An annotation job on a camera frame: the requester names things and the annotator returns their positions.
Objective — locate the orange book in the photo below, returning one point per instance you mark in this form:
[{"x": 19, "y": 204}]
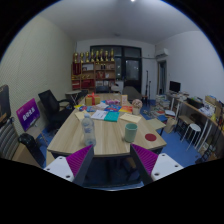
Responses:
[{"x": 126, "y": 109}]

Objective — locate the black computer monitor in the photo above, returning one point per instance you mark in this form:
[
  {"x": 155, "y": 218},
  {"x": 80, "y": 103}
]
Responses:
[{"x": 175, "y": 86}]

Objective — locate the clear plastic water bottle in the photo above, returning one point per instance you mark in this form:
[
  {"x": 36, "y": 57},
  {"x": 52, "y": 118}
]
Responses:
[{"x": 88, "y": 131}]

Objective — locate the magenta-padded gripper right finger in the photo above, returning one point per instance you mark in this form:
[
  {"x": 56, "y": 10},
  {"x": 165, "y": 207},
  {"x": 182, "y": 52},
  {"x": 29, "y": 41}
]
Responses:
[{"x": 163, "y": 165}]

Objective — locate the black bag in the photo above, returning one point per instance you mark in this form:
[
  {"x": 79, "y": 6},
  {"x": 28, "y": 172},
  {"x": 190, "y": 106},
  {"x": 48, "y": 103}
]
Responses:
[{"x": 31, "y": 146}]

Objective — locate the teal book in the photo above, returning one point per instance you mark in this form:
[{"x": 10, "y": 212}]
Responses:
[{"x": 111, "y": 116}]

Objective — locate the tan standing card box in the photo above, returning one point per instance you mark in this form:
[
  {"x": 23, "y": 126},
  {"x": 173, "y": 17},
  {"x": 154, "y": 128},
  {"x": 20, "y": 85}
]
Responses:
[{"x": 124, "y": 100}]

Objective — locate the long wooden side desk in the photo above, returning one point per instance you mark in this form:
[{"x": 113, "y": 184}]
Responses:
[{"x": 196, "y": 111}]

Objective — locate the small yellow envelope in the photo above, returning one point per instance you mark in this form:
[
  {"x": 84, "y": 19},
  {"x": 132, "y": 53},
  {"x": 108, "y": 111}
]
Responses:
[{"x": 80, "y": 115}]

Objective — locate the potted pink flowers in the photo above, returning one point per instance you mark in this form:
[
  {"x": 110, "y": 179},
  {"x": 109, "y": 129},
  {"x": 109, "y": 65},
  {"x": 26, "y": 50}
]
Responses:
[{"x": 136, "y": 106}]

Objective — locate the pink box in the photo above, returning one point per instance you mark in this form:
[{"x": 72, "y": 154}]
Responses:
[{"x": 112, "y": 102}]

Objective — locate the black printer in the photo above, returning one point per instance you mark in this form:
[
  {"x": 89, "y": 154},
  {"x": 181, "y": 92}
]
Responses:
[{"x": 195, "y": 102}]

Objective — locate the purple sign board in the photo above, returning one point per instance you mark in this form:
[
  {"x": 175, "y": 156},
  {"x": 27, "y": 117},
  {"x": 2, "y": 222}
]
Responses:
[{"x": 28, "y": 114}]

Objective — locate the white book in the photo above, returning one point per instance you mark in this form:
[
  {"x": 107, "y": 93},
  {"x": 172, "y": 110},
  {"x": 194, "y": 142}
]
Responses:
[{"x": 99, "y": 114}]

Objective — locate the flat round red coaster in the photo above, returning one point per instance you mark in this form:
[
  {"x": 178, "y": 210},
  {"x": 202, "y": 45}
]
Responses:
[{"x": 150, "y": 137}]

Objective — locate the wooden shelf unit with trophies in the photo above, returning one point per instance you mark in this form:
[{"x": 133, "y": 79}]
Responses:
[{"x": 93, "y": 71}]

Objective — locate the white round stool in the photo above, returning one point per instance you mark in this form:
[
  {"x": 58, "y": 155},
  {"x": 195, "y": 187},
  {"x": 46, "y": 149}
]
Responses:
[{"x": 194, "y": 127}]

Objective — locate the black microphone stand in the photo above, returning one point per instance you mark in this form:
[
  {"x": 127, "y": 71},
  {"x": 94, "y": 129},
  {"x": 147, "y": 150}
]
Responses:
[{"x": 147, "y": 85}]

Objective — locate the stack of books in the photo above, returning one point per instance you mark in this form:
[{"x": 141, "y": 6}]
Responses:
[{"x": 162, "y": 104}]

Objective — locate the yellow gift box red ribbon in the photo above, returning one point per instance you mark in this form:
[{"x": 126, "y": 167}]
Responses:
[{"x": 92, "y": 100}]

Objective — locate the brown wooden stool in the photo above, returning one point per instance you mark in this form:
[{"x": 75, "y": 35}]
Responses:
[{"x": 184, "y": 119}]

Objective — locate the dark glass door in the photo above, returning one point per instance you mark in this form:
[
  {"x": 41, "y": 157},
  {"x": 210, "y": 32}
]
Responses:
[{"x": 132, "y": 70}]

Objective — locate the large yellow envelope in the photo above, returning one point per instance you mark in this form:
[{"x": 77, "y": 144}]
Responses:
[{"x": 130, "y": 117}]

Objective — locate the pale green cup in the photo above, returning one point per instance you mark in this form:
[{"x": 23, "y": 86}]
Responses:
[{"x": 131, "y": 133}]

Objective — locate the blue book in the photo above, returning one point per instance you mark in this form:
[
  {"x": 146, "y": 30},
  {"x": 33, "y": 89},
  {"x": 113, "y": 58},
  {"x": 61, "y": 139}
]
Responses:
[{"x": 112, "y": 108}]

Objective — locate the black office chair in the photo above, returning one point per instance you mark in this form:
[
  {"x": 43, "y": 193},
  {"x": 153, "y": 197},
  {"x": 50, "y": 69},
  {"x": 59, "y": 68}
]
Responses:
[{"x": 51, "y": 106}]

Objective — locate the white wall air conditioner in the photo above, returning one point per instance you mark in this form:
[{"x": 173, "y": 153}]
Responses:
[{"x": 162, "y": 53}]

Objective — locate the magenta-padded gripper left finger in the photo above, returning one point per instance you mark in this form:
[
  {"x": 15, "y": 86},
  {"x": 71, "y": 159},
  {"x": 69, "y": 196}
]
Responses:
[{"x": 60, "y": 165}]

